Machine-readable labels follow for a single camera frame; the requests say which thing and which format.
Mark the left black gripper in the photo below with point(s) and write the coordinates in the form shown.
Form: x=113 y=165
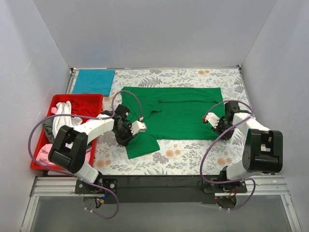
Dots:
x=126 y=135

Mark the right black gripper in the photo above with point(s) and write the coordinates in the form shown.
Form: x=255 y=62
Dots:
x=221 y=128

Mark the green t shirt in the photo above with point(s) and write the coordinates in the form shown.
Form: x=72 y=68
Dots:
x=170 y=113

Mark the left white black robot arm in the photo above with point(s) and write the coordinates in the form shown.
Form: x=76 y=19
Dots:
x=69 y=148

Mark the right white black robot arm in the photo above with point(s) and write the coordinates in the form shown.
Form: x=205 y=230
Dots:
x=263 y=148

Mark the floral tablecloth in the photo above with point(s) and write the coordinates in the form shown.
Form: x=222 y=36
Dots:
x=175 y=157

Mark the red garment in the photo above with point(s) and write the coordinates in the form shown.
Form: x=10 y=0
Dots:
x=85 y=108

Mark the folded teal t shirt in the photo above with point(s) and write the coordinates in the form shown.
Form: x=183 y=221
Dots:
x=94 y=81

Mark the white garment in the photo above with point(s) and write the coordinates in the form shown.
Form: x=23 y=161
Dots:
x=63 y=108

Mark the grey garment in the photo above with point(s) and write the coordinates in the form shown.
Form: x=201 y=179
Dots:
x=51 y=127

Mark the pink garment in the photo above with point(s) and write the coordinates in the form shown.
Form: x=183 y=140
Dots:
x=43 y=154

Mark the red plastic bin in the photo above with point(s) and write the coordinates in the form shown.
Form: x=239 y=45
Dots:
x=63 y=98

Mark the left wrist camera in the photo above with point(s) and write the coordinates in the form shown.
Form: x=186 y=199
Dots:
x=137 y=127

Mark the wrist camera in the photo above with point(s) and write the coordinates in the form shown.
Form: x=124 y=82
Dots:
x=137 y=127
x=211 y=118

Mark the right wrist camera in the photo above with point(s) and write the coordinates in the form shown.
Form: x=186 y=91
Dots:
x=211 y=118

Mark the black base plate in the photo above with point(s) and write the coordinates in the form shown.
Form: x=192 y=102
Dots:
x=165 y=188

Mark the aluminium rail frame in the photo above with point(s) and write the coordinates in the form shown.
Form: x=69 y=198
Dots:
x=64 y=186

